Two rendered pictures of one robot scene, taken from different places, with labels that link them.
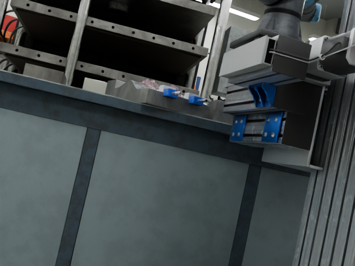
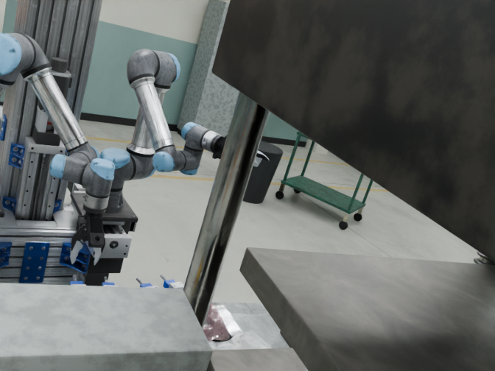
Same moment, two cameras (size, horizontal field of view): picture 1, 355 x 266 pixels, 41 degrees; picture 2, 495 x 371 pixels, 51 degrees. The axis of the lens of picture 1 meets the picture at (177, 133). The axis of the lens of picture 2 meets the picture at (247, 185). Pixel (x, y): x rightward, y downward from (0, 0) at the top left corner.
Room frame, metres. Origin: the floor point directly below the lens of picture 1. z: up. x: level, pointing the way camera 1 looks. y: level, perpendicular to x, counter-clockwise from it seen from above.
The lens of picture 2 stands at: (3.46, -0.37, 1.92)
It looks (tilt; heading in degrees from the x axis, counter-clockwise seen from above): 18 degrees down; 161
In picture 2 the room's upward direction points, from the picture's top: 17 degrees clockwise
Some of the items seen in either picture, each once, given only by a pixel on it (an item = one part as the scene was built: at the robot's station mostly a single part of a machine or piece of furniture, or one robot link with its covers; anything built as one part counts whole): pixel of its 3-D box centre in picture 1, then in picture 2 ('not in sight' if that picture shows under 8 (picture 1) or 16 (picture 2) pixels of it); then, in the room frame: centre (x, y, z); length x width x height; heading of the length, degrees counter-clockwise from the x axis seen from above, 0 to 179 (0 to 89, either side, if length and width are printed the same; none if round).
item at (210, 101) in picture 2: not in sight; (228, 77); (-3.94, 1.43, 0.98); 1.00 x 0.47 x 1.95; 110
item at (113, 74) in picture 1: (101, 80); not in sight; (2.91, 0.53, 1.02); 1.10 x 0.74 x 0.05; 99
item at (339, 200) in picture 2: not in sight; (333, 171); (-1.81, 2.40, 0.50); 0.98 x 0.55 x 1.01; 45
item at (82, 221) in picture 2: not in sight; (90, 221); (1.84, -0.30, 1.15); 0.09 x 0.08 x 0.12; 10
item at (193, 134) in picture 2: not in sight; (197, 135); (1.55, 0.03, 1.43); 0.11 x 0.08 x 0.09; 42
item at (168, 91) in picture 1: (171, 93); (169, 283); (1.68, 0.05, 0.86); 0.13 x 0.05 x 0.05; 27
